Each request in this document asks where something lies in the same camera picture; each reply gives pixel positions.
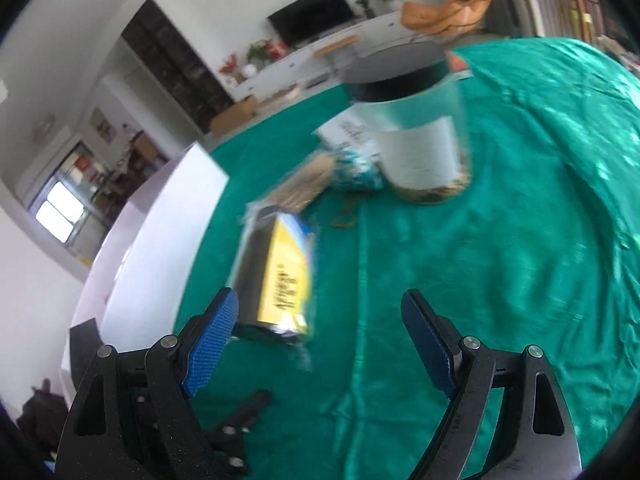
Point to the dark bag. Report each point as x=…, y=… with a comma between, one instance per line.
x=42, y=420

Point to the orange lounge chair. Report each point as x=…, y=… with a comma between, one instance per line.
x=440, y=15

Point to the clear jar with black lid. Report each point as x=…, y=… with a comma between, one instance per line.
x=420, y=155

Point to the black flat television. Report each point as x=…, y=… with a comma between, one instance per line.
x=310, y=15

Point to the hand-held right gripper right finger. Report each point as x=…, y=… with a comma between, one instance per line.
x=430, y=345

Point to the white cardboard box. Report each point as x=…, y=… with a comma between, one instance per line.
x=150, y=250

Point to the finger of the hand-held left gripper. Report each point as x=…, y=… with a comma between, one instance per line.
x=245, y=412

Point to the black shelf cabinet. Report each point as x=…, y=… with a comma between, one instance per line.
x=175, y=65

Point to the tan rubber band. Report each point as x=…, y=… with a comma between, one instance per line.
x=336, y=221

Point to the yellow tissue packet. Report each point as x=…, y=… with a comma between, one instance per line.
x=285, y=275

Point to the white television console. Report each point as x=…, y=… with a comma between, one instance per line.
x=300, y=62

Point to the small red flower bouquet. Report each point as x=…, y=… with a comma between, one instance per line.
x=229, y=65

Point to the brown cardboard box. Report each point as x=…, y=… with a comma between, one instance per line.
x=235, y=117

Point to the orange book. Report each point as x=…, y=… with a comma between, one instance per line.
x=459, y=65

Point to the bright window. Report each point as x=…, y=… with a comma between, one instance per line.
x=60, y=205

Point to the brown wooden chair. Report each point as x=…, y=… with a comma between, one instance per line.
x=545, y=0

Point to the teal patterned cloth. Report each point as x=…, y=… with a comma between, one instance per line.
x=355, y=170

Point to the white printed card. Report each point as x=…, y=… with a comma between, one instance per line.
x=345, y=132

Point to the green satin tablecloth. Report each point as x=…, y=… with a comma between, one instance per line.
x=525, y=260

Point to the small green potted plant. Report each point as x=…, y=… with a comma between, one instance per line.
x=365, y=6

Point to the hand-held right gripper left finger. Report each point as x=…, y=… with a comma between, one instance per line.
x=212, y=350

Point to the small wall picture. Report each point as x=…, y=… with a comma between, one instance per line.
x=103, y=125

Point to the bundle of wooden sticks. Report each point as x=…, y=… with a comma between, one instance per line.
x=305, y=182

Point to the large red flower bouquet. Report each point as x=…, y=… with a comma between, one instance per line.
x=265, y=52

